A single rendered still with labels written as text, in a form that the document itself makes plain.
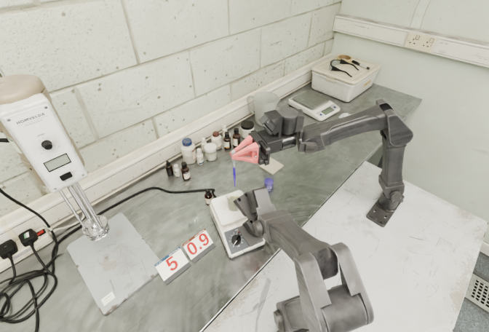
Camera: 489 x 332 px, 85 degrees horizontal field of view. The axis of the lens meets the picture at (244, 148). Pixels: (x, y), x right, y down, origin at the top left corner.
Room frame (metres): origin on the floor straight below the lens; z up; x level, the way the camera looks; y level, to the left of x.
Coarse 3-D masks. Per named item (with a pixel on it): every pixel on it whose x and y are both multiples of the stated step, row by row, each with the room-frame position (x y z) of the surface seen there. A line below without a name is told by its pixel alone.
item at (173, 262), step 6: (180, 252) 0.45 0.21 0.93; (168, 258) 0.42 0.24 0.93; (174, 258) 0.43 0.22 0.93; (180, 258) 0.43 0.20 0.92; (162, 264) 0.41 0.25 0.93; (168, 264) 0.41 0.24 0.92; (174, 264) 0.41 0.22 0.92; (180, 264) 0.42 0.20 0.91; (162, 270) 0.39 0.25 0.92; (168, 270) 0.39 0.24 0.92; (174, 270) 0.40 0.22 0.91; (162, 276) 0.38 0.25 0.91
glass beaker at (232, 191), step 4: (232, 188) 0.61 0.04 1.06; (236, 188) 0.61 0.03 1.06; (228, 192) 0.60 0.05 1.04; (232, 192) 0.61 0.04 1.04; (236, 192) 0.61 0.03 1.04; (240, 192) 0.59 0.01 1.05; (228, 196) 0.60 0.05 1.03; (228, 200) 0.56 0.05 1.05; (232, 200) 0.56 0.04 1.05; (228, 204) 0.57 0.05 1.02; (232, 204) 0.56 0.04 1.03; (228, 208) 0.57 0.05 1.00; (232, 208) 0.56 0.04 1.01; (236, 208) 0.56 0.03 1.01
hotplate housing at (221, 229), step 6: (210, 204) 0.61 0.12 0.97; (210, 210) 0.60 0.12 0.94; (216, 216) 0.56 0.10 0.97; (216, 222) 0.54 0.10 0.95; (240, 222) 0.53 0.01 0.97; (222, 228) 0.51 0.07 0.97; (228, 228) 0.51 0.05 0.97; (234, 228) 0.51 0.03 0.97; (222, 234) 0.49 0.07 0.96; (222, 240) 0.50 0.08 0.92; (264, 240) 0.49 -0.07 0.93; (258, 246) 0.48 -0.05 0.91; (228, 252) 0.45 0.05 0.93; (240, 252) 0.45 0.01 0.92; (246, 252) 0.46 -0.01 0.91
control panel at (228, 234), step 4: (236, 228) 0.51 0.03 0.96; (224, 232) 0.50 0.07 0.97; (228, 232) 0.50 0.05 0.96; (232, 232) 0.50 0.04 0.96; (236, 232) 0.50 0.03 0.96; (228, 236) 0.49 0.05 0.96; (232, 236) 0.49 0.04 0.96; (240, 236) 0.49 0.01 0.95; (228, 240) 0.48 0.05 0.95; (244, 240) 0.48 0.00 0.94; (260, 240) 0.49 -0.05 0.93; (228, 244) 0.47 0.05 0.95; (232, 244) 0.47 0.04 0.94; (240, 244) 0.47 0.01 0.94; (244, 244) 0.47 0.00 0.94; (232, 248) 0.46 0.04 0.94; (236, 248) 0.46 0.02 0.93; (240, 248) 0.46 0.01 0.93; (244, 248) 0.46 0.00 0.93; (232, 252) 0.45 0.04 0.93; (236, 252) 0.45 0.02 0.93
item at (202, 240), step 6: (204, 234) 0.51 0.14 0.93; (192, 240) 0.49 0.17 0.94; (198, 240) 0.49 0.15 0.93; (204, 240) 0.50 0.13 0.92; (210, 240) 0.50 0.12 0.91; (186, 246) 0.47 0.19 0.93; (192, 246) 0.47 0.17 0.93; (198, 246) 0.47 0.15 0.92; (204, 246) 0.48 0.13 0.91; (192, 252) 0.46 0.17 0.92
